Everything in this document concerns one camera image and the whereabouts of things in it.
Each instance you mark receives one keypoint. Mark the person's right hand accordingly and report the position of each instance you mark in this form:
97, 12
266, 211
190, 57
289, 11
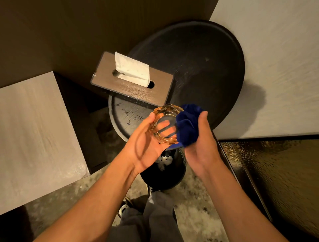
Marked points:
203, 154

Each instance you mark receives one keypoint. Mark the person's left hand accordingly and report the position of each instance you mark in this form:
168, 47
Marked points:
143, 147

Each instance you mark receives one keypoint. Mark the person's left thumb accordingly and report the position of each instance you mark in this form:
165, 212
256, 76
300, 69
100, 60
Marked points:
147, 122

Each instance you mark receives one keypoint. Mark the person's right thumb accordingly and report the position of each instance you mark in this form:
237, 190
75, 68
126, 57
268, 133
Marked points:
203, 124

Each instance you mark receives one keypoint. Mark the dark blue cloth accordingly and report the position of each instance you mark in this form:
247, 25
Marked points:
188, 127

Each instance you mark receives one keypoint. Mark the amber glass ashtray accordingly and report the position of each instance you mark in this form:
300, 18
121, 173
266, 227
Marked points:
164, 112

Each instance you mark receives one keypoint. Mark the person's left forearm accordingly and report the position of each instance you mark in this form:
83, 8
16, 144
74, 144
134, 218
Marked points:
94, 204

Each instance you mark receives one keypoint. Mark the person's right forearm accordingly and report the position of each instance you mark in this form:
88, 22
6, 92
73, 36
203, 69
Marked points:
239, 207

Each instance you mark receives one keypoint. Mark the crumpled white tissue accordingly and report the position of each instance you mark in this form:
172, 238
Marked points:
165, 161

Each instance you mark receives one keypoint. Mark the wooden tissue box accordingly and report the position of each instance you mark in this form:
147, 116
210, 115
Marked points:
124, 86

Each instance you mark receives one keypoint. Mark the white tissue sheet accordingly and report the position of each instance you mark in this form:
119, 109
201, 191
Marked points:
133, 69

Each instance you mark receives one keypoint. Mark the black trash bin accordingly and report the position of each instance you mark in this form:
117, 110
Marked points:
174, 172

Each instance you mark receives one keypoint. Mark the large black round tray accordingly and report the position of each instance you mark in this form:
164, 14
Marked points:
204, 62

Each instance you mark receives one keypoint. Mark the person's grey shoe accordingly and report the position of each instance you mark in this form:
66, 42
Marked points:
124, 205
152, 189

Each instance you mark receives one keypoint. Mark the dark glossy textured table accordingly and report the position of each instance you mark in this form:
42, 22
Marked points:
281, 179

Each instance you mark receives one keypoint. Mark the grey cushioned seat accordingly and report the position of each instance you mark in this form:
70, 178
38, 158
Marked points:
279, 62
37, 139

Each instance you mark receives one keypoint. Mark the person's grey trousers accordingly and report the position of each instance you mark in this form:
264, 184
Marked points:
152, 222

